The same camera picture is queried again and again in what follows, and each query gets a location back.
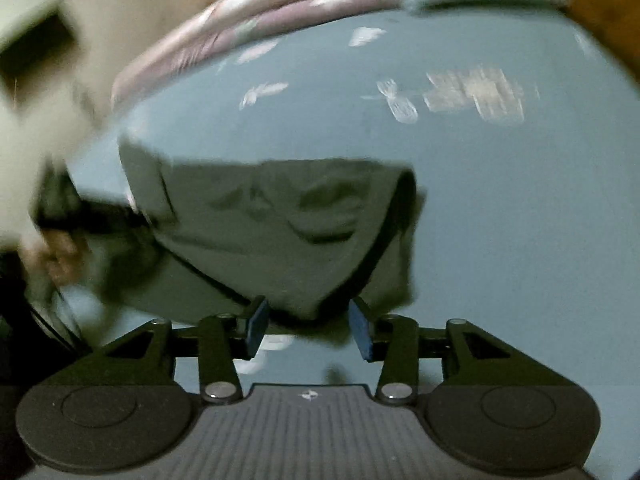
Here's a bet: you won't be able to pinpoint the dark green pants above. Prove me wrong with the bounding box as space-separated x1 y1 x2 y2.
37 137 428 348

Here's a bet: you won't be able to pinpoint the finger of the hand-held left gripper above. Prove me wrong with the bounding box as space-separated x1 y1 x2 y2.
39 199 154 237

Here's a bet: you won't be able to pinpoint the dark rectangular wall panel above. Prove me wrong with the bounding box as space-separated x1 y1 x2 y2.
0 0 83 91

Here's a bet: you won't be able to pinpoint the blue floral bed sheet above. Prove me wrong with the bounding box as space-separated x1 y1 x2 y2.
50 7 640 480

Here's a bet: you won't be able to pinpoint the purple floral quilt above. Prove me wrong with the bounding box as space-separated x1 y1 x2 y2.
112 0 411 111

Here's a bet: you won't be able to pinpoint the person's left hand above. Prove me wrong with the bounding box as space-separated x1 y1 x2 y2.
22 232 92 287

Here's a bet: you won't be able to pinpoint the wooden bed headboard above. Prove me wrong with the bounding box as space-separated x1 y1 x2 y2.
537 0 640 91

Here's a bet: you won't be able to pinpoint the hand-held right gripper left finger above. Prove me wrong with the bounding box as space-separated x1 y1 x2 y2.
50 295 271 405

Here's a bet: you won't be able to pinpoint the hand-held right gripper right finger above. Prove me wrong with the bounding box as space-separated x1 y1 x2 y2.
347 297 576 405

